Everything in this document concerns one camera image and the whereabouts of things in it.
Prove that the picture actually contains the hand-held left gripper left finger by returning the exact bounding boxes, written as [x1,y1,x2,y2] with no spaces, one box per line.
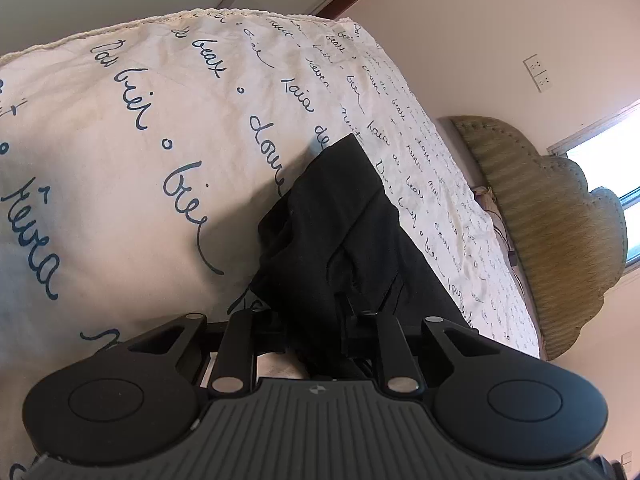
[114,310,281,396]

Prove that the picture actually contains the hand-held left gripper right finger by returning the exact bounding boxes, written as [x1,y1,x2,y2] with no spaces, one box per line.
[345,311,482,395]

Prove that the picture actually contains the black pants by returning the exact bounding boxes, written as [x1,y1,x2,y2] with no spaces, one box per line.
[250,132,476,382]

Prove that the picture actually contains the olive woven headboard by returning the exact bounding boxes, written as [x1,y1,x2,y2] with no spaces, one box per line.
[450,116,629,362]

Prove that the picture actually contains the white script-printed bedspread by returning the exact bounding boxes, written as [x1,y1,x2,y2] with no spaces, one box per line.
[0,7,542,480]

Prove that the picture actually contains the window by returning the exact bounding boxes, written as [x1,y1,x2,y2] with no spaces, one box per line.
[546,100,640,267]

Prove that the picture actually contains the black charger cable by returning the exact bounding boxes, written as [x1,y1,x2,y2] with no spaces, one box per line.
[486,207,522,267]

